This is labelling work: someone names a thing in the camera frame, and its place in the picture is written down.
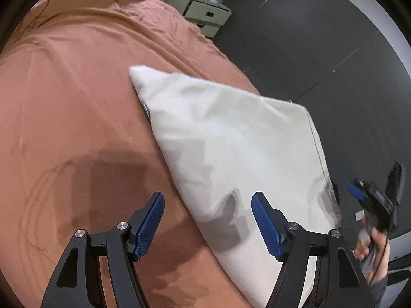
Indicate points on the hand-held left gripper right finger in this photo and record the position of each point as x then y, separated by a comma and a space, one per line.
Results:
266, 227

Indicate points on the person's right hand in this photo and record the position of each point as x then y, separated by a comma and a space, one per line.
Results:
379, 253

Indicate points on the white nightstand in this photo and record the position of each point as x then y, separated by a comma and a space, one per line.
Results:
202, 12

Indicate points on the brown blanket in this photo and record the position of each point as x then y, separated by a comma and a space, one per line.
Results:
80, 86

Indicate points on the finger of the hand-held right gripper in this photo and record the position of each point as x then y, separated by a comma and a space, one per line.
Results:
357, 192

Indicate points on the white jacket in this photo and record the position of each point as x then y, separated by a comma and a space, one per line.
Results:
231, 141

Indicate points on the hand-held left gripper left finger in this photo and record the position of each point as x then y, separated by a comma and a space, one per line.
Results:
149, 227

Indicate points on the person's right forearm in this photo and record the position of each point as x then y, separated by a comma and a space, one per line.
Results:
379, 292

